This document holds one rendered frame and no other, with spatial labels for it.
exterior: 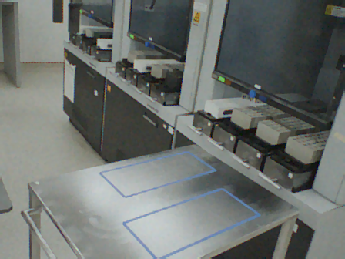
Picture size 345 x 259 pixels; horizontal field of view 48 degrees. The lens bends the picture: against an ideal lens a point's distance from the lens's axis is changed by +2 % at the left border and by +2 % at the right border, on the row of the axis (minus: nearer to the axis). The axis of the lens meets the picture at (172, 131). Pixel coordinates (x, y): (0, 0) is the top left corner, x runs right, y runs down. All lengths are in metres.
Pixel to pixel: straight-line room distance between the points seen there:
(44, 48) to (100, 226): 4.21
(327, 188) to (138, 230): 0.74
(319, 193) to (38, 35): 4.09
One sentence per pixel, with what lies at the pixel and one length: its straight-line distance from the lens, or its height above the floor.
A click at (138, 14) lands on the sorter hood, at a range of 2.33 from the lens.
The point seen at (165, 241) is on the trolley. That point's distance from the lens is 0.90.
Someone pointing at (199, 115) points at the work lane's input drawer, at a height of 0.80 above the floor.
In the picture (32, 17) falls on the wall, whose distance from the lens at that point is 4.92.
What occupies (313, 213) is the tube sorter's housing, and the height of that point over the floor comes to 0.72.
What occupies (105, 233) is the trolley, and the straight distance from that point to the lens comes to 0.91.
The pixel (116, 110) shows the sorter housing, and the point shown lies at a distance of 2.47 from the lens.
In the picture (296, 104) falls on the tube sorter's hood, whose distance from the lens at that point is 1.43.
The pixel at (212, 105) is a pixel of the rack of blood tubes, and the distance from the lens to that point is 1.69.
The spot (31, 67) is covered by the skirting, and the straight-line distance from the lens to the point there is 5.03.
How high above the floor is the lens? 1.39
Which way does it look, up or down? 23 degrees down
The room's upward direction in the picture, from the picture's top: 8 degrees clockwise
